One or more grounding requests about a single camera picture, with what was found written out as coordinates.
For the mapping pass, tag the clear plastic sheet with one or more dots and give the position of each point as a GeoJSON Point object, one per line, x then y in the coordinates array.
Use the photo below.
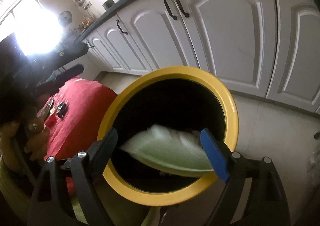
{"type": "Point", "coordinates": [314, 162]}

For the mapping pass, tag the large pale green packet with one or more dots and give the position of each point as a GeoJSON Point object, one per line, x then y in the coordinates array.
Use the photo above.
{"type": "Point", "coordinates": [170, 156]}

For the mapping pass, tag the group of condiment bottles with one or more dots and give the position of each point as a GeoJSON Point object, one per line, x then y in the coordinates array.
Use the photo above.
{"type": "Point", "coordinates": [86, 22]}

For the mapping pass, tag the yellow-green clothing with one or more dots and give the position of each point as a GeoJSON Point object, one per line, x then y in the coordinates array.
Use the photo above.
{"type": "Point", "coordinates": [10, 191]}

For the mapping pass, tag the round grey wall fan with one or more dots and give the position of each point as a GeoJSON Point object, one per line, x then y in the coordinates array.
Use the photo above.
{"type": "Point", "coordinates": [65, 18]}

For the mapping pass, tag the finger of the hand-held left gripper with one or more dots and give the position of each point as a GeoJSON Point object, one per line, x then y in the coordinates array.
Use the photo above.
{"type": "Point", "coordinates": [72, 70]}
{"type": "Point", "coordinates": [72, 51]}

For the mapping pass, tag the yellow-rimmed black trash bin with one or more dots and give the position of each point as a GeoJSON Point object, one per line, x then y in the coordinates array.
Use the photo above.
{"type": "Point", "coordinates": [150, 197]}

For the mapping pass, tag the black kitchen countertop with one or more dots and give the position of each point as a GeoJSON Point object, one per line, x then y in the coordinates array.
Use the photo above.
{"type": "Point", "coordinates": [110, 13]}

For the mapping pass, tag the dark metal canister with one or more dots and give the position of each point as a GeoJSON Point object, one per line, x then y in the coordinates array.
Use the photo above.
{"type": "Point", "coordinates": [108, 4]}

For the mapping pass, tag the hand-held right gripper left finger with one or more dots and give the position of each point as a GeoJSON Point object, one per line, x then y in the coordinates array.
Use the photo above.
{"type": "Point", "coordinates": [107, 146]}

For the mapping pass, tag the white lower kitchen cabinets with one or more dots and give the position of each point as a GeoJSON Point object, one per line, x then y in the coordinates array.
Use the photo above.
{"type": "Point", "coordinates": [225, 41]}

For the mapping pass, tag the bright kitchen window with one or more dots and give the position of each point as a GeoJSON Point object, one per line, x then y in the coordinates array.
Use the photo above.
{"type": "Point", "coordinates": [37, 28]}

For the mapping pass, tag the person's left hand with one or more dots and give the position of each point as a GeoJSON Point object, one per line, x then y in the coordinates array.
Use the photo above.
{"type": "Point", "coordinates": [37, 138]}

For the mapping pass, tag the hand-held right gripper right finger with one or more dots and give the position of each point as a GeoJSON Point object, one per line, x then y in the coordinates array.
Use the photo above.
{"type": "Point", "coordinates": [215, 156]}

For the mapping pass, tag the red floral blanket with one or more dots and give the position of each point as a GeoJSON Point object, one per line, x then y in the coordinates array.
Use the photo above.
{"type": "Point", "coordinates": [85, 116]}

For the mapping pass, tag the black shiny wrapper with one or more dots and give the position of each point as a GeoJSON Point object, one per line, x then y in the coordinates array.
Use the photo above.
{"type": "Point", "coordinates": [61, 110]}

